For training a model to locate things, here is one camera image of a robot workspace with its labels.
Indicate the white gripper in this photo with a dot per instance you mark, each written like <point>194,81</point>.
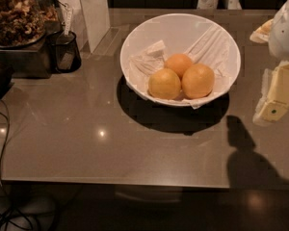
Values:
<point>285,33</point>

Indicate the white bowl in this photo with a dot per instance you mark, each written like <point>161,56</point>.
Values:
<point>179,32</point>

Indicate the front right orange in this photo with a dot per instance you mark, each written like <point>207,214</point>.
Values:
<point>198,81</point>

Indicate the orange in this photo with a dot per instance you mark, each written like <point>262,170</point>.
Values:
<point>198,81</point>
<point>164,84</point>
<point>179,63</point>

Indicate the back orange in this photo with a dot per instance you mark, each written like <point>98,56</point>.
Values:
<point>179,63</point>

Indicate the front left orange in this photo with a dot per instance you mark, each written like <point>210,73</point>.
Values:
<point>164,84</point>

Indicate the white paper towel liner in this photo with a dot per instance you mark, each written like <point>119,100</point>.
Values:
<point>212,50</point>

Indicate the white board panel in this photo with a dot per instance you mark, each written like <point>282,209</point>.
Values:
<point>90,21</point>

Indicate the black mesh cup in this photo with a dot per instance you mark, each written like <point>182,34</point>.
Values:
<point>64,52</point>

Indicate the white tag in cup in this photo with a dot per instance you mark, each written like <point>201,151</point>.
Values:
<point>68,18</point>

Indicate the dark metal box stand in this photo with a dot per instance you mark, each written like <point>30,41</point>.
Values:
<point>34,60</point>

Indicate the glass jar of nuts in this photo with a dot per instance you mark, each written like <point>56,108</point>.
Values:
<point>21,23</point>

